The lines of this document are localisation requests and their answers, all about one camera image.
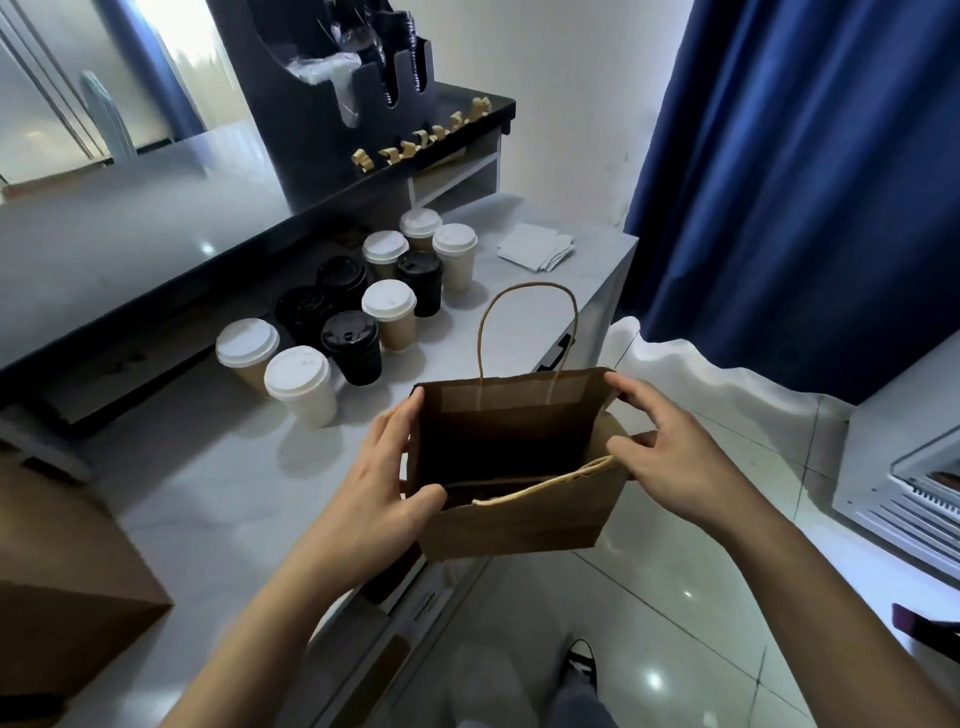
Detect blue plastic chair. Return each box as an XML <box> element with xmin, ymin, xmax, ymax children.
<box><xmin>78</xmin><ymin>70</ymin><xmax>140</xmax><ymax>159</ymax></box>

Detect person's right shoe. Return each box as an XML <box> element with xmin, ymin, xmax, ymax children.
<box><xmin>558</xmin><ymin>637</ymin><xmax>602</xmax><ymax>695</ymax></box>

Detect person's right forearm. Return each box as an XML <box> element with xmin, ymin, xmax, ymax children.
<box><xmin>712</xmin><ymin>477</ymin><xmax>960</xmax><ymax>728</ymax></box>

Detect stack of white paper sheets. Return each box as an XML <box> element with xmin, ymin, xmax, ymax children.
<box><xmin>496</xmin><ymin>222</ymin><xmax>578</xmax><ymax>275</ymax></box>

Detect plastic wrapped white pack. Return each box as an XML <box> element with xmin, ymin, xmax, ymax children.
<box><xmin>283</xmin><ymin>51</ymin><xmax>368</xmax><ymax>131</ymax></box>

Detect stainless steel refrigerator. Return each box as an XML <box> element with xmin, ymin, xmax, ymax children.
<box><xmin>0</xmin><ymin>0</ymin><xmax>119</xmax><ymax>189</ymax></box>

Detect white window curtain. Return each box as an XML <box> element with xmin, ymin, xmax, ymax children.
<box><xmin>127</xmin><ymin>0</ymin><xmax>254</xmax><ymax>134</ymax></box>

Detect white vented appliance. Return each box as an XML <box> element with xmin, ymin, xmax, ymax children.
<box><xmin>832</xmin><ymin>330</ymin><xmax>960</xmax><ymax>590</ymax></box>

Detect black acrylic organizer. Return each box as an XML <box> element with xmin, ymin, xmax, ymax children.
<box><xmin>205</xmin><ymin>0</ymin><xmax>440</xmax><ymax>209</ymax></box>

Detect person's left hand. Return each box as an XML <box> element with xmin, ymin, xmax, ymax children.
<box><xmin>297</xmin><ymin>387</ymin><xmax>449</xmax><ymax>594</ymax></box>

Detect person's grey trousers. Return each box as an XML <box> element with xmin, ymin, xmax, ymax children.
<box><xmin>537</xmin><ymin>682</ymin><xmax>620</xmax><ymax>728</ymax></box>

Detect blue window curtain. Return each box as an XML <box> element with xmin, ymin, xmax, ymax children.
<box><xmin>93</xmin><ymin>0</ymin><xmax>207</xmax><ymax>144</ymax></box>

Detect person's right hand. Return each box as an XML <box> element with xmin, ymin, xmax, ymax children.
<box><xmin>604</xmin><ymin>372</ymin><xmax>752</xmax><ymax>530</ymax></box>

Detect group of lidded coffee cups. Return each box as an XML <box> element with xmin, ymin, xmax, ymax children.
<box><xmin>214</xmin><ymin>208</ymin><xmax>480</xmax><ymax>429</ymax></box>

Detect person's left forearm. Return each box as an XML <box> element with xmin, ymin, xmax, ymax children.
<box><xmin>162</xmin><ymin>547</ymin><xmax>377</xmax><ymax>728</ymax></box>

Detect brown paper bag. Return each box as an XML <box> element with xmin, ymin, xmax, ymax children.
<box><xmin>408</xmin><ymin>280</ymin><xmax>632</xmax><ymax>563</ymax></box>
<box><xmin>0</xmin><ymin>450</ymin><xmax>174</xmax><ymax>704</ymax></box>

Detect row of tan tape strips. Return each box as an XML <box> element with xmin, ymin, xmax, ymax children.
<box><xmin>351</xmin><ymin>96</ymin><xmax>494</xmax><ymax>174</ymax></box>

